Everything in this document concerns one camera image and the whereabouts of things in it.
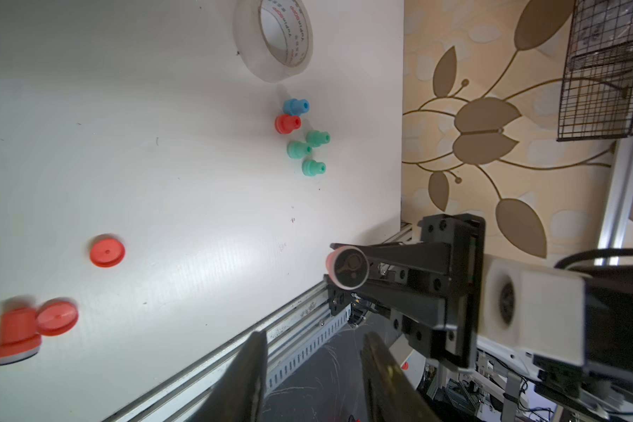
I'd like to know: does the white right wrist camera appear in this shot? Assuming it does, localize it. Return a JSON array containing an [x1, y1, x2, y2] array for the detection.
[[478, 254, 586, 370]]

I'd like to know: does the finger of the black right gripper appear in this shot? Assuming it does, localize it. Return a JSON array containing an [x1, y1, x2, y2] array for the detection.
[[329, 243, 451, 274], [347, 279, 451, 330]]

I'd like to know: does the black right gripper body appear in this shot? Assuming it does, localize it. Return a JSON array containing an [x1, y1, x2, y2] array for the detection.
[[324, 214, 485, 369]]

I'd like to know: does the clear packing tape roll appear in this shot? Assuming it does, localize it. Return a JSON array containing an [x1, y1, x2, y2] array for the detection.
[[233, 0, 314, 84]]

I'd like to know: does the red cap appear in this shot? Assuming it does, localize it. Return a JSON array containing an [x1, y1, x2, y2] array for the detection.
[[89, 237, 126, 268], [35, 300, 79, 337]]

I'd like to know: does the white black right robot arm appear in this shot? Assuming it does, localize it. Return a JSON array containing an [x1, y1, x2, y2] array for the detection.
[[325, 214, 633, 421]]

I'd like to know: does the black wire basket right wall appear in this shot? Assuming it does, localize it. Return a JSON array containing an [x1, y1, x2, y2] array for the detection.
[[557, 1, 633, 142]]

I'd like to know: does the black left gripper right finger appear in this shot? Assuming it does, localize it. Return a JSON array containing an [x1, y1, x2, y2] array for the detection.
[[360, 332, 441, 422]]

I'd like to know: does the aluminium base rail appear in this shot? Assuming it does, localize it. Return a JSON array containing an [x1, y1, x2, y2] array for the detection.
[[102, 220, 418, 422]]

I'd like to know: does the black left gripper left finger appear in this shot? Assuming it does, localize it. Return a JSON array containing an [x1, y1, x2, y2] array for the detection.
[[189, 331, 268, 422]]

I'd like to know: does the green stamp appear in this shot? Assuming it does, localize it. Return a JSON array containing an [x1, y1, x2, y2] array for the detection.
[[302, 159, 326, 177], [306, 130, 331, 148], [287, 141, 313, 159]]

